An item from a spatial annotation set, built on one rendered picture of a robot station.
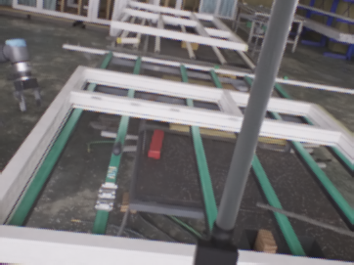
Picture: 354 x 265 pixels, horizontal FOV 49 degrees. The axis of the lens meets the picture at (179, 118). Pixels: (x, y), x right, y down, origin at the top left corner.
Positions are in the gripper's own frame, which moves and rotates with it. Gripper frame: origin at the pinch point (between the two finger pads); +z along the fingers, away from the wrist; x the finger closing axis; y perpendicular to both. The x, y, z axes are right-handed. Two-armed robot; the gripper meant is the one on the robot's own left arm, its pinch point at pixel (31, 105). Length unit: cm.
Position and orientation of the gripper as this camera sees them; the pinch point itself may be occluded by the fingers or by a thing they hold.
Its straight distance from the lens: 215.6
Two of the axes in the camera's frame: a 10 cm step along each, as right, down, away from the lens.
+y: 9.5, -1.4, -2.7
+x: 2.4, -2.0, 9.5
